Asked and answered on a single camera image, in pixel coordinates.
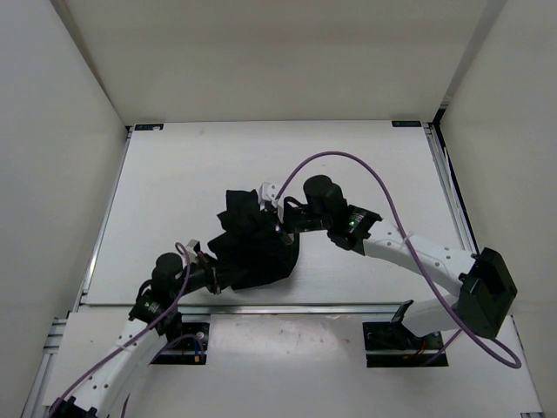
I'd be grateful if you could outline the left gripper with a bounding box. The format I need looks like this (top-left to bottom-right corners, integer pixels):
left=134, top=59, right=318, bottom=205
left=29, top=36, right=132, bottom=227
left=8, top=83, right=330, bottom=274
left=171, top=251, right=248, bottom=299

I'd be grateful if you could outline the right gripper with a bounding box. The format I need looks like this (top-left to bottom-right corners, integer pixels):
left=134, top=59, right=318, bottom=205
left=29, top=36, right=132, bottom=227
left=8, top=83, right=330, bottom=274
left=252, top=203, right=331, bottom=246

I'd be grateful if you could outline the black pleated skirt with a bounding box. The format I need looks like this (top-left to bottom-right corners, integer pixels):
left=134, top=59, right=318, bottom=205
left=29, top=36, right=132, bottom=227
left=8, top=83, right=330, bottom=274
left=208, top=190, right=300, bottom=291

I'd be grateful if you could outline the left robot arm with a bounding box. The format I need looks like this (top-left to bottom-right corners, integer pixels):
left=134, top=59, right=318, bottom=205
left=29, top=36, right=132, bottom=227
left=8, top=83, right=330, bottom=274
left=48, top=250, right=219, bottom=417

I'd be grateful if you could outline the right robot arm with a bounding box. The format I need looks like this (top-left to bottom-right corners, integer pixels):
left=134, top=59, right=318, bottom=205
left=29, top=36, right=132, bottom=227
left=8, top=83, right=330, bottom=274
left=281, top=175, right=517, bottom=348

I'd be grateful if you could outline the right blue corner label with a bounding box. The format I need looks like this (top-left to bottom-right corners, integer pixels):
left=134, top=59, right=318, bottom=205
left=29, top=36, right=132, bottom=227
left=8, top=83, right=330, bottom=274
left=392, top=120, right=422, bottom=128

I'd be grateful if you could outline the blue corner label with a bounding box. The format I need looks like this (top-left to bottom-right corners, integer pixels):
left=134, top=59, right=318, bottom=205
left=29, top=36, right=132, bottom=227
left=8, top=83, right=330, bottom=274
left=134, top=124, right=164, bottom=131
left=392, top=120, right=422, bottom=128

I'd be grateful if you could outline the left blue corner label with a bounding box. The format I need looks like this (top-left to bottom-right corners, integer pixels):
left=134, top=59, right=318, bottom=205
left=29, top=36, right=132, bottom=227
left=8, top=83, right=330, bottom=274
left=134, top=124, right=164, bottom=131

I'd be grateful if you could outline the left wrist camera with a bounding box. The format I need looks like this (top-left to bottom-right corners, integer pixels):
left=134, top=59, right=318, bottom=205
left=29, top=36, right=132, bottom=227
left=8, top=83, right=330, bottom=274
left=185, top=239, right=201, bottom=260

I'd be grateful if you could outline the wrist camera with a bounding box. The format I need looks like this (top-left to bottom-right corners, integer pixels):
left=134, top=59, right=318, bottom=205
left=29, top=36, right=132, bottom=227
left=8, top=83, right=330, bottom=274
left=258, top=182, right=284, bottom=221
left=185, top=239, right=201, bottom=260

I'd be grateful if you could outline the front aluminium rail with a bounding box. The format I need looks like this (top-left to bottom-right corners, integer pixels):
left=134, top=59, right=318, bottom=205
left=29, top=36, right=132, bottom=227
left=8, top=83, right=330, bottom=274
left=73, top=303, right=413, bottom=315

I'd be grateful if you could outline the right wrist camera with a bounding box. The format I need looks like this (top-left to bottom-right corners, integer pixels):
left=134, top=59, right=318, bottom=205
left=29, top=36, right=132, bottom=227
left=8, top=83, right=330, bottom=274
left=258, top=182, right=284, bottom=221

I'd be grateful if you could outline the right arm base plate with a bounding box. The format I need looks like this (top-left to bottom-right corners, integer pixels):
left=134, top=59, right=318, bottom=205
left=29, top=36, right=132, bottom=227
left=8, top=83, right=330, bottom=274
left=362, top=300, right=448, bottom=368

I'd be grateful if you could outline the left aluminium rail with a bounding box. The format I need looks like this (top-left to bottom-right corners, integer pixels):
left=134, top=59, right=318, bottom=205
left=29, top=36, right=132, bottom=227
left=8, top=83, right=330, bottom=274
left=17, top=125, right=134, bottom=417

